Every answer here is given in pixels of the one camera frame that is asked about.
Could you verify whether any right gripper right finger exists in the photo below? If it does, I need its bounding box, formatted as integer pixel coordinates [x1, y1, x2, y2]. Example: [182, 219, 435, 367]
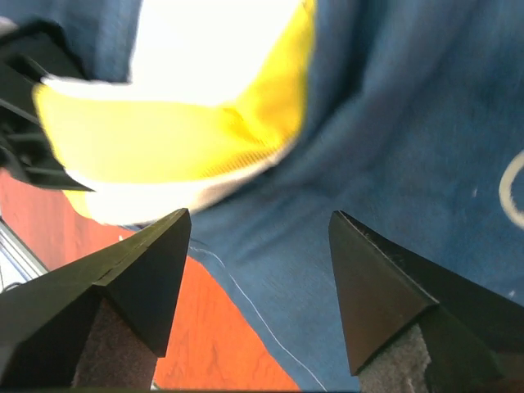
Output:
[329, 211, 523, 389]

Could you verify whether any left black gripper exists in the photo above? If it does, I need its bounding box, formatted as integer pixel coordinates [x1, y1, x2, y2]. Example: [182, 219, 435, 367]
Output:
[1, 20, 90, 192]

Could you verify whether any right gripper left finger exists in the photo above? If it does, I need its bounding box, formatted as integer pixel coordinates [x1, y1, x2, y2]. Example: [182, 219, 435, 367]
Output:
[1, 209, 192, 389]

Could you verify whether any white pillow yellow edge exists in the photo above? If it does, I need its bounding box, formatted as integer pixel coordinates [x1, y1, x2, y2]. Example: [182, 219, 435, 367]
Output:
[34, 1, 317, 225]

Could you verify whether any dark blue pillowcase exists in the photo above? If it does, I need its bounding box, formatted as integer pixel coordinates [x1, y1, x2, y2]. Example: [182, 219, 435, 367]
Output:
[1, 1, 523, 392]

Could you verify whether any aluminium rail frame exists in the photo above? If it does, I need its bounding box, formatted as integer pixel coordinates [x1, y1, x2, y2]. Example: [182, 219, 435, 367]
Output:
[1, 218, 48, 292]

